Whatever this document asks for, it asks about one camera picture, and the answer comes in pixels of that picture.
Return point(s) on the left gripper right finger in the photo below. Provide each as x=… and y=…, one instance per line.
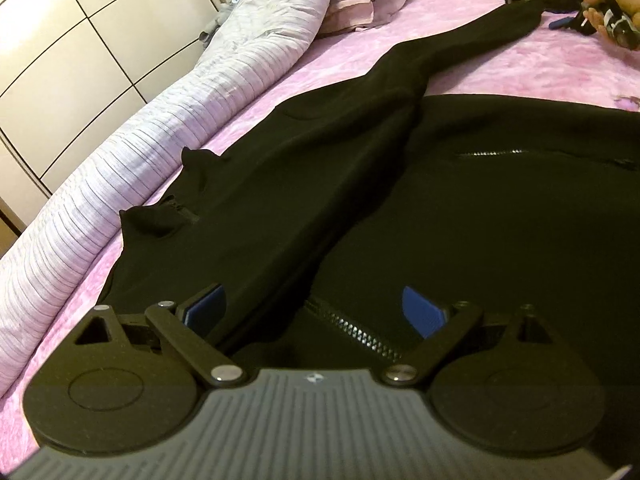
x=450, y=332

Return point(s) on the white striped duvet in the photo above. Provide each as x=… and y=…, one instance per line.
x=257, y=45

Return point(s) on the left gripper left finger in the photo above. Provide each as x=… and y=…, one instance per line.
x=162, y=347

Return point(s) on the person right hand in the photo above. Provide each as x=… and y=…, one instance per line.
x=597, y=20

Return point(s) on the black zip jacket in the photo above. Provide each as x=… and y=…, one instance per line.
x=344, y=196

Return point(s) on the white wardrobe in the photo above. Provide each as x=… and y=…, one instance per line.
x=72, y=72

